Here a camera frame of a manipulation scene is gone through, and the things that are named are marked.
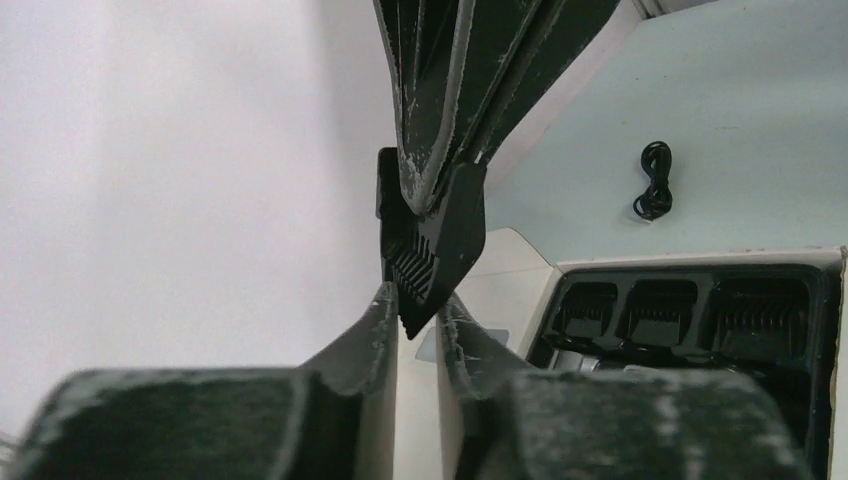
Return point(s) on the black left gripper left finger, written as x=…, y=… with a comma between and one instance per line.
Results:
x=331, y=417

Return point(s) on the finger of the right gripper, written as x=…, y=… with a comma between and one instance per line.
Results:
x=426, y=44
x=510, y=54

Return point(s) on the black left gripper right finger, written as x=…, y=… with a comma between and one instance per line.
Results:
x=502, y=418

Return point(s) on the white cardboard kit box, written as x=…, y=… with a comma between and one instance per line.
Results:
x=506, y=292

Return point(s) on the black clipper guard comb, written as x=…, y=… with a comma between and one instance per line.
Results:
x=758, y=320

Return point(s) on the black plastic tray insert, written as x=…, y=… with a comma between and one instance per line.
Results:
x=657, y=318

